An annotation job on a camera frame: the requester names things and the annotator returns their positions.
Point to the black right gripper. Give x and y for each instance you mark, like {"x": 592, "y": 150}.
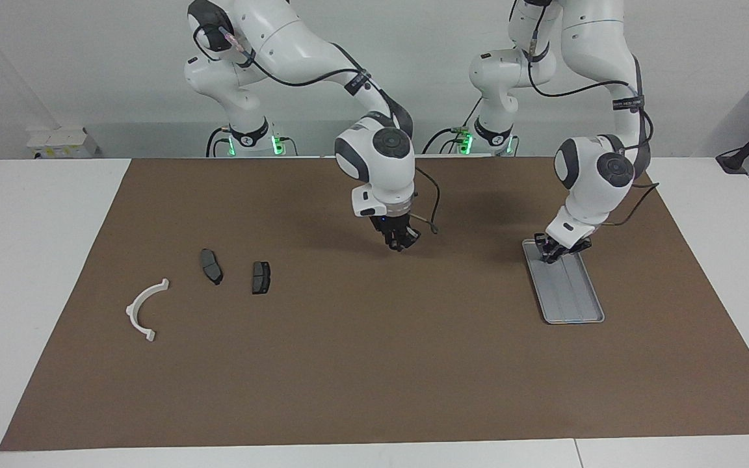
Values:
{"x": 394, "y": 226}

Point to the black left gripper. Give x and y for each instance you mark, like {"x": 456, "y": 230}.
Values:
{"x": 569, "y": 249}

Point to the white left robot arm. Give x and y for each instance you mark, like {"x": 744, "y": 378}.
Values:
{"x": 592, "y": 188}

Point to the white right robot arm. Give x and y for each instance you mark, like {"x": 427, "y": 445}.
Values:
{"x": 381, "y": 169}

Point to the silver metal tray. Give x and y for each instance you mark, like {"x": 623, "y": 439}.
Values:
{"x": 573, "y": 296}

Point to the brown table mat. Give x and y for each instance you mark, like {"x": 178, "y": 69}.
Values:
{"x": 374, "y": 364}

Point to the short dark brake pad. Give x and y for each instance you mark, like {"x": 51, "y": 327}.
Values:
{"x": 261, "y": 278}

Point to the long grey brake pad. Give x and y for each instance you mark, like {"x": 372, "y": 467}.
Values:
{"x": 210, "y": 266}

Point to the white box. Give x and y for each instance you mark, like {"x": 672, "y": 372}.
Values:
{"x": 62, "y": 143}

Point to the white semicircular plastic bracket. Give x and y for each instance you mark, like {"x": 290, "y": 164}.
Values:
{"x": 132, "y": 312}

